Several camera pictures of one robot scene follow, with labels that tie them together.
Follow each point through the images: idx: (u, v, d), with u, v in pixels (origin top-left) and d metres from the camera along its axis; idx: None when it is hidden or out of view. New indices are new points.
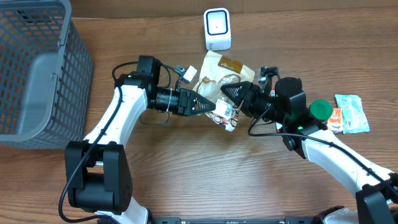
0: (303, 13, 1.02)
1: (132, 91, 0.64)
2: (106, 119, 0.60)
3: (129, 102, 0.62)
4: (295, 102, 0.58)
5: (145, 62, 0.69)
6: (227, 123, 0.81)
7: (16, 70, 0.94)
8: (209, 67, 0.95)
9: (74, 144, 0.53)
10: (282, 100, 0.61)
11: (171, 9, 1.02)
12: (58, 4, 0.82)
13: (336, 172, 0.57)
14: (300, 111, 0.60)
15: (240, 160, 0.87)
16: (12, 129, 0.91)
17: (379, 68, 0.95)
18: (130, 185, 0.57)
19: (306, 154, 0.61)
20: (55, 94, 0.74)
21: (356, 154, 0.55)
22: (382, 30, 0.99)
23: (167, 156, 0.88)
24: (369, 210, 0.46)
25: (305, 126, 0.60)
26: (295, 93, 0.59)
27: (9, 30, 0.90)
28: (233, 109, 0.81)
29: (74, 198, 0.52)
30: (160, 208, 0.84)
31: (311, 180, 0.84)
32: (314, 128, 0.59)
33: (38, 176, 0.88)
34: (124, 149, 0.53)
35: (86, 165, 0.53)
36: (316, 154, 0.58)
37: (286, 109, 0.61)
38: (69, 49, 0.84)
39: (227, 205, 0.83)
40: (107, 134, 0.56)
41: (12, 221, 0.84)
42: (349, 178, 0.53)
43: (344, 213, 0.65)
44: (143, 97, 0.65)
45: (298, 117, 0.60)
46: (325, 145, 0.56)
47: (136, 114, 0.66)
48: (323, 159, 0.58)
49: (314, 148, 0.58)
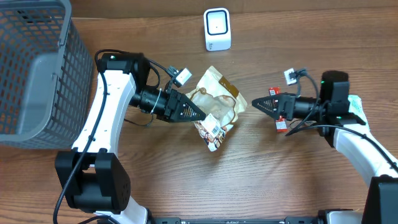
0: (303, 13, 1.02)
1: (115, 78, 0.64)
2: (93, 116, 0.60)
3: (114, 93, 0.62)
4: (339, 88, 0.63)
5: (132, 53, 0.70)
6: (211, 142, 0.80)
7: (16, 70, 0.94)
8: (209, 81, 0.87)
9: (63, 155, 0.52)
10: (326, 88, 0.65)
11: (171, 9, 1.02)
12: (58, 4, 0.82)
13: (359, 162, 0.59)
14: (341, 101, 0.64)
15: (240, 160, 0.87)
16: (12, 129, 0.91)
17: (379, 68, 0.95)
18: (128, 182, 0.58)
19: (335, 142, 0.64)
20: (55, 94, 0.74)
21: (385, 150, 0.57)
22: (382, 30, 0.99)
23: (167, 156, 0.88)
24: (379, 195, 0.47)
25: (343, 116, 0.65)
26: (339, 80, 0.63)
27: (9, 30, 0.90)
28: (220, 130, 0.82)
29: (74, 203, 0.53)
30: (160, 208, 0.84)
31: (311, 180, 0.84)
32: (352, 121, 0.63)
33: (38, 176, 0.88)
34: (115, 157, 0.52)
35: (80, 172, 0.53)
36: (346, 142, 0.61)
37: (329, 96, 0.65)
38: (69, 49, 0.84)
39: (227, 205, 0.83)
40: (96, 139, 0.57)
41: (12, 221, 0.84)
42: (370, 167, 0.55)
43: (351, 211, 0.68)
44: (130, 82, 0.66)
45: (337, 106, 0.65)
46: (357, 136, 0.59)
47: (127, 102, 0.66)
48: (350, 149, 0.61)
49: (346, 136, 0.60)
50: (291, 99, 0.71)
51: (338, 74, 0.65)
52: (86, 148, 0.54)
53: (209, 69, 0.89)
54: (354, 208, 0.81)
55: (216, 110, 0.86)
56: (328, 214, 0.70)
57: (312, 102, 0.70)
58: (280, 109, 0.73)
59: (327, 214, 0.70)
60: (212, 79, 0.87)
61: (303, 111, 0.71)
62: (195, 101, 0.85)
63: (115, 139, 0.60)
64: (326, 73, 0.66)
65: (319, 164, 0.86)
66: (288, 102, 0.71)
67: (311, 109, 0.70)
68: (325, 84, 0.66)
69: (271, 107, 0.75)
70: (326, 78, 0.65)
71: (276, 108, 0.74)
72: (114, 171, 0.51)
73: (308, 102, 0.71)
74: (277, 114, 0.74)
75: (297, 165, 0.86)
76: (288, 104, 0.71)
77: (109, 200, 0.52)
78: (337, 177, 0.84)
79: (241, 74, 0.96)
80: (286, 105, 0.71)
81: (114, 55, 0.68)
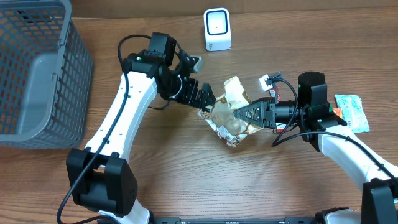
0: (303, 13, 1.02)
1: (138, 81, 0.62)
2: (112, 116, 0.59)
3: (135, 96, 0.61)
4: (317, 92, 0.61)
5: (158, 41, 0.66)
6: (227, 142, 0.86)
7: (17, 70, 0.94)
8: (235, 89, 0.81)
9: (75, 153, 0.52)
10: (305, 91, 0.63)
11: (171, 9, 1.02)
12: (58, 5, 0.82)
13: (347, 165, 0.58)
14: (320, 104, 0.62)
15: (241, 161, 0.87)
16: (12, 129, 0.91)
17: (379, 68, 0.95)
18: (135, 187, 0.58)
19: (320, 146, 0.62)
20: (55, 94, 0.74)
21: (370, 150, 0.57)
22: (382, 30, 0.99)
23: (168, 156, 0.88)
24: (373, 201, 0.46)
25: (324, 119, 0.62)
26: (316, 83, 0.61)
27: (9, 30, 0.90)
28: (234, 137, 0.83)
29: (80, 200, 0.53)
30: (160, 208, 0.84)
31: (311, 181, 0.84)
32: (333, 123, 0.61)
33: (38, 176, 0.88)
34: (126, 162, 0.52)
35: (91, 171, 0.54)
36: (329, 145, 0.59)
37: (307, 99, 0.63)
38: (69, 49, 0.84)
39: (227, 205, 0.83)
40: (110, 142, 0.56)
41: (12, 221, 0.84)
42: (359, 170, 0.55)
43: (347, 211, 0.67)
44: (153, 87, 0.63)
45: (318, 109, 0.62)
46: (341, 139, 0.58)
47: (145, 106, 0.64)
48: (334, 152, 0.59)
49: (329, 140, 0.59)
50: (271, 107, 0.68)
51: (314, 76, 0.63)
52: (99, 149, 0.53)
53: (232, 78, 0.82)
54: (353, 208, 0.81)
55: (231, 124, 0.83)
56: (326, 216, 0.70)
57: (291, 106, 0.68)
58: (262, 117, 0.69)
59: (325, 217, 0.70)
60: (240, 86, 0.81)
61: (285, 116, 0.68)
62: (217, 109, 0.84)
63: (129, 144, 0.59)
64: (302, 76, 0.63)
65: (319, 163, 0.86)
66: (268, 111, 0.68)
67: (292, 112, 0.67)
68: (303, 89, 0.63)
69: (254, 115, 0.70)
70: (303, 81, 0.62)
71: (259, 116, 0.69)
72: (123, 177, 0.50)
73: (286, 106, 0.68)
74: (260, 122, 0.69)
75: (296, 166, 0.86)
76: (268, 113, 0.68)
77: (114, 203, 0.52)
78: (336, 177, 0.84)
79: (240, 74, 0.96)
80: (267, 112, 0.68)
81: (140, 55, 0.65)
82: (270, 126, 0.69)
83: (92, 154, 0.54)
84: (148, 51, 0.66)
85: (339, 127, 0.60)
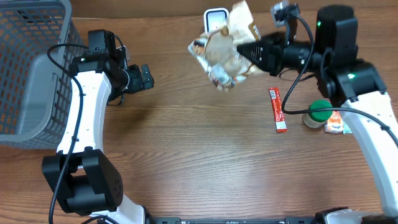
0: (303, 12, 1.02)
1: (89, 78, 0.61)
2: (73, 118, 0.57)
3: (91, 93, 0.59)
4: (344, 30, 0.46)
5: (97, 40, 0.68)
6: (219, 85, 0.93)
7: (17, 70, 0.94)
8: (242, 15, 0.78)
9: (48, 160, 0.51)
10: (327, 31, 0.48)
11: (172, 8, 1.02)
12: (58, 5, 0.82)
13: (370, 158, 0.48)
14: (347, 46, 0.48)
15: (240, 160, 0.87)
16: (12, 129, 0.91)
17: (379, 68, 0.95)
18: (119, 178, 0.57)
19: (346, 119, 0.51)
20: (55, 94, 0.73)
21: None
22: (382, 30, 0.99)
23: (167, 156, 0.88)
24: None
25: (355, 71, 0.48)
26: (344, 18, 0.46)
27: (9, 30, 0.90)
28: (230, 81, 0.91)
29: (68, 206, 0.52)
30: (160, 208, 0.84)
31: (311, 181, 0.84)
32: (367, 79, 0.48)
33: (38, 176, 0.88)
34: (102, 153, 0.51)
35: (69, 175, 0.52)
36: (359, 127, 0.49)
37: (330, 41, 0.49)
38: (69, 49, 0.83)
39: (227, 205, 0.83)
40: (79, 140, 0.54)
41: (12, 221, 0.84)
42: (386, 182, 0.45)
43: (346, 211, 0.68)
44: (105, 81, 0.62)
45: (342, 55, 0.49)
46: (378, 125, 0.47)
47: (104, 101, 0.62)
48: (362, 136, 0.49)
49: (362, 122, 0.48)
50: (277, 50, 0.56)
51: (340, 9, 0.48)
52: (70, 149, 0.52)
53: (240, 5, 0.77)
54: (353, 208, 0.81)
55: (230, 65, 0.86)
56: (326, 217, 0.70)
57: (308, 48, 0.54)
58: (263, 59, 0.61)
59: (325, 218, 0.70)
60: (249, 16, 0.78)
61: (294, 60, 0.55)
62: (215, 44, 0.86)
63: (100, 137, 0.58)
64: (322, 11, 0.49)
65: (319, 163, 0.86)
66: (272, 53, 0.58)
67: (304, 56, 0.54)
68: (323, 27, 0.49)
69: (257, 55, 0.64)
70: (324, 17, 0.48)
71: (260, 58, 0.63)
72: (102, 167, 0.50)
73: (300, 47, 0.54)
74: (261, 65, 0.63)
75: (297, 166, 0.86)
76: (271, 56, 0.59)
77: (102, 198, 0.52)
78: (336, 177, 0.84)
79: None
80: (268, 57, 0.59)
81: (83, 56, 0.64)
82: (272, 71, 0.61)
83: (65, 155, 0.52)
84: (89, 51, 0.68)
85: (374, 97, 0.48)
